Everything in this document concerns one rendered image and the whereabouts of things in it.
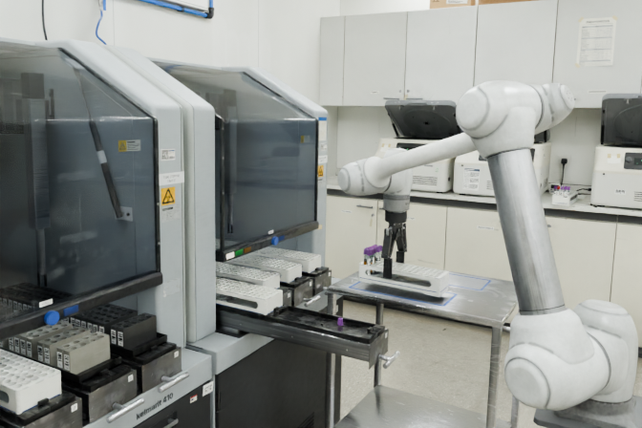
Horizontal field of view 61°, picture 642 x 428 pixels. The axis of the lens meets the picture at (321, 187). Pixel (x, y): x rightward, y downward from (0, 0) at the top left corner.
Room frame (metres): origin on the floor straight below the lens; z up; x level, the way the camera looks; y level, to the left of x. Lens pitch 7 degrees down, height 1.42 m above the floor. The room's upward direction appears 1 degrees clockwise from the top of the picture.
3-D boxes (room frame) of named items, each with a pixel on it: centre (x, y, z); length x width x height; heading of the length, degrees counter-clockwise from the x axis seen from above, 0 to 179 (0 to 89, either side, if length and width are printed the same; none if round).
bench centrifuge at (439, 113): (4.10, -0.77, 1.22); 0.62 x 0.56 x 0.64; 150
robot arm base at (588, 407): (1.31, -0.71, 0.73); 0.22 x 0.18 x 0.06; 152
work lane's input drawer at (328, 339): (1.62, 0.11, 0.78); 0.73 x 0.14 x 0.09; 62
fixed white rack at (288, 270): (2.02, 0.22, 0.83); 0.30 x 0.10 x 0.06; 62
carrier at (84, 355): (1.22, 0.54, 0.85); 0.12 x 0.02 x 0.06; 152
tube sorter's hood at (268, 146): (2.02, 0.38, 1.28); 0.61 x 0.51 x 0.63; 152
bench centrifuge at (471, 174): (3.82, -1.28, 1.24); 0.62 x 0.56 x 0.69; 152
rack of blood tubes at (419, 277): (1.83, -0.29, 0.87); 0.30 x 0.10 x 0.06; 59
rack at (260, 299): (1.70, 0.27, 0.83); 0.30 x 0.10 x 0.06; 62
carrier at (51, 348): (1.25, 0.60, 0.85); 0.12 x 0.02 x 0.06; 151
